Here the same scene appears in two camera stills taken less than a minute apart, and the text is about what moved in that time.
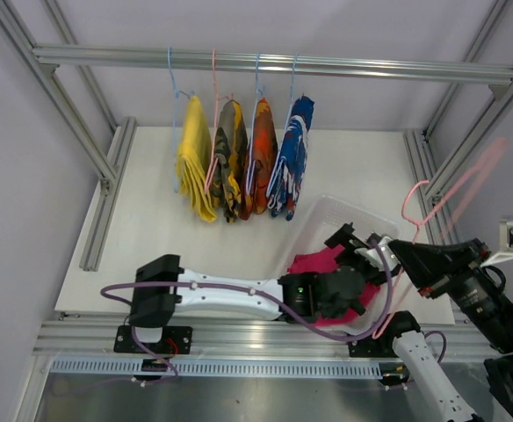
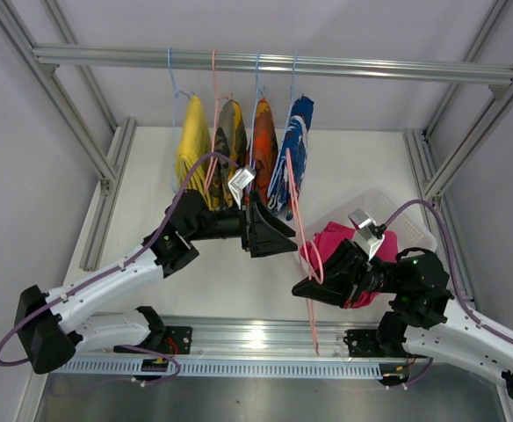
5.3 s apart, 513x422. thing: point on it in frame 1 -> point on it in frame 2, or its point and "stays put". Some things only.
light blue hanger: (177, 91) stays put
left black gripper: (344, 238) -> (263, 243)
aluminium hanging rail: (233, 61) stays put
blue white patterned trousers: (286, 183) stays put
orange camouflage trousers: (262, 163) stays put
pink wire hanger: (440, 206) -> (309, 265)
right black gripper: (431, 265) -> (344, 272)
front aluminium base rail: (92, 337) stays put
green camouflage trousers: (230, 147) stays put
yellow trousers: (194, 159) stays put
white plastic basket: (365, 319) -> (415, 227)
